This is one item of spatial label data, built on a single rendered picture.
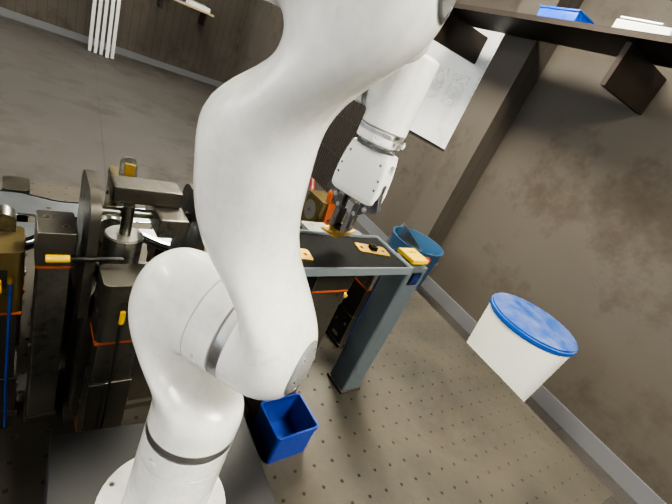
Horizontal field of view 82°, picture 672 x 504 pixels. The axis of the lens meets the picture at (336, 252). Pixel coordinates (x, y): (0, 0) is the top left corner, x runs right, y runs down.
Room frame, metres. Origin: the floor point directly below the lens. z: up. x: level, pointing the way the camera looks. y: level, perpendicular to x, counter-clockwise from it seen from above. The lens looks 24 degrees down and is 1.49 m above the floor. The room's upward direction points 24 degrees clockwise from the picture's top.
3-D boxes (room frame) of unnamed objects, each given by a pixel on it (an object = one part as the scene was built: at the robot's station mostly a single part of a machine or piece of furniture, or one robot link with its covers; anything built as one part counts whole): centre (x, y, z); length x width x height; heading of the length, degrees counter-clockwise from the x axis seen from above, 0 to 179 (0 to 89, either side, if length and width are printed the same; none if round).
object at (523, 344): (2.14, -1.24, 0.33); 0.53 x 0.53 x 0.65
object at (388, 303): (0.91, -0.18, 0.92); 0.08 x 0.08 x 0.44; 45
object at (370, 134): (0.72, 0.01, 1.40); 0.09 x 0.08 x 0.03; 66
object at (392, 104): (0.72, 0.02, 1.48); 0.09 x 0.08 x 0.13; 77
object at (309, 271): (0.73, 0.00, 1.16); 0.37 x 0.14 x 0.02; 135
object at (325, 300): (0.73, 0.00, 0.92); 0.10 x 0.08 x 0.45; 135
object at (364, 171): (0.72, 0.01, 1.34); 0.10 x 0.07 x 0.11; 66
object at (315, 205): (1.36, 0.13, 0.88); 0.14 x 0.09 x 0.36; 45
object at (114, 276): (0.48, 0.28, 0.89); 0.09 x 0.08 x 0.38; 45
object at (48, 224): (0.49, 0.41, 0.91); 0.07 x 0.05 x 0.42; 45
